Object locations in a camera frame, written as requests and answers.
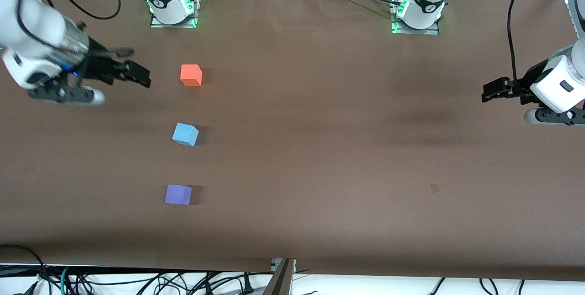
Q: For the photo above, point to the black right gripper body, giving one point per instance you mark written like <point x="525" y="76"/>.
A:
<point x="97" y="67"/>

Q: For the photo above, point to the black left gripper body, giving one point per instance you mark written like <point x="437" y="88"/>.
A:
<point x="519" y="89"/>

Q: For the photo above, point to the light blue foam block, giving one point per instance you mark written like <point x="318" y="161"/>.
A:
<point x="184" y="134"/>

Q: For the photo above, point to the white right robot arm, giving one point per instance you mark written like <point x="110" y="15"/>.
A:
<point x="32" y="34"/>

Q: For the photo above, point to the orange foam block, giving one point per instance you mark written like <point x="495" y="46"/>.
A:
<point x="190" y="75"/>

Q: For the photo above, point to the purple foam block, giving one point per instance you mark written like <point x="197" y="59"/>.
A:
<point x="178" y="195"/>

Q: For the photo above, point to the brown table cover sheet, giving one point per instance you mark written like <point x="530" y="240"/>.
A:
<point x="320" y="171"/>

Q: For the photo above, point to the aluminium frame rail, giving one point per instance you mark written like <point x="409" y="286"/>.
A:
<point x="571" y="18"/>

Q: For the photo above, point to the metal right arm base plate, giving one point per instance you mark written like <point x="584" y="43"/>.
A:
<point x="196" y="11"/>

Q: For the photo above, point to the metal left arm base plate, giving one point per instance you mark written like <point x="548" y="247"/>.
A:
<point x="395" y="25"/>

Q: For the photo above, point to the grey metal post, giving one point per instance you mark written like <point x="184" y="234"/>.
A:
<point x="281" y="281"/>

